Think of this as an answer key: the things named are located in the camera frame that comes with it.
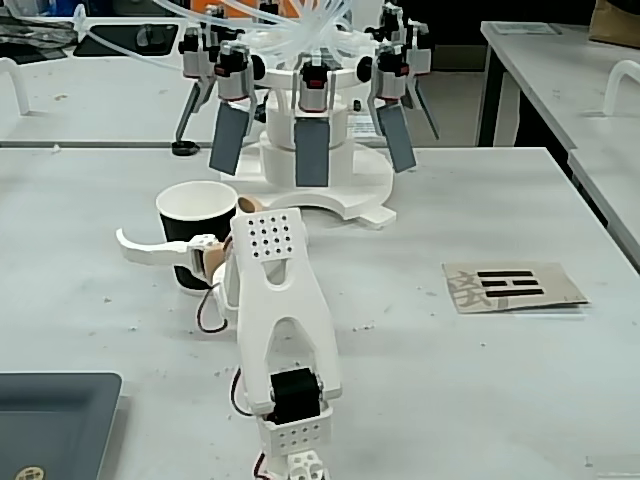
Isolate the small white printed label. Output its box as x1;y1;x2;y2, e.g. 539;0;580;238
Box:
346;113;376;137

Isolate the black paper cup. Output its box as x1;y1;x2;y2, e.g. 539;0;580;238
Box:
155;180;240;296

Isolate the brown paper bag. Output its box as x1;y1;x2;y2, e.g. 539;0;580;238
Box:
588;0;640;47

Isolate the white curved bracket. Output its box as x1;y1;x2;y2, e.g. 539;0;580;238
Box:
602;59;640;117
0;56;29;117

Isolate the dark patterned cloth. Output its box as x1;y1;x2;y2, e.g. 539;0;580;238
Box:
0;13;76;49

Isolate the orange box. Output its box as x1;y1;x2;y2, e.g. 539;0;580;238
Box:
191;0;301;16

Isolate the dark blue tray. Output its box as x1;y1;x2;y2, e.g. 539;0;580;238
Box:
0;370;124;480

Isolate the printed paper sheet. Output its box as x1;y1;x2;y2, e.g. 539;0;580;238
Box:
492;22;564;37

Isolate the cardboard card with black bars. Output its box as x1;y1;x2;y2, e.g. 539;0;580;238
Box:
442;262;590;315

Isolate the grey paddle actuator unit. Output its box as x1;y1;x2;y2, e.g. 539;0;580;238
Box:
173;24;220;144
378;3;442;142
208;42;259;176
293;59;335;189
368;42;419;174

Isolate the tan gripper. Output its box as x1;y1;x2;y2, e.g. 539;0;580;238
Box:
115;195;269;289

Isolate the white table with black legs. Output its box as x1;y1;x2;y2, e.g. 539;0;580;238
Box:
478;19;640;251

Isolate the white round machine base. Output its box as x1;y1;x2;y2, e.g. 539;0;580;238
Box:
258;64;399;231

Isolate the red black looped arm cable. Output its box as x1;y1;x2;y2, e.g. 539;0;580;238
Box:
196;284;231;335

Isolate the clear plastic tube bundle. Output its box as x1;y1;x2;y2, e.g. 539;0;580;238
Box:
73;0;382;67

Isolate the thin red black forearm cable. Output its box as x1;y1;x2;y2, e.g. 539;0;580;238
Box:
228;367;251;417

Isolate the white background table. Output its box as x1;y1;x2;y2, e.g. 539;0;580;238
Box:
0;15;489;149

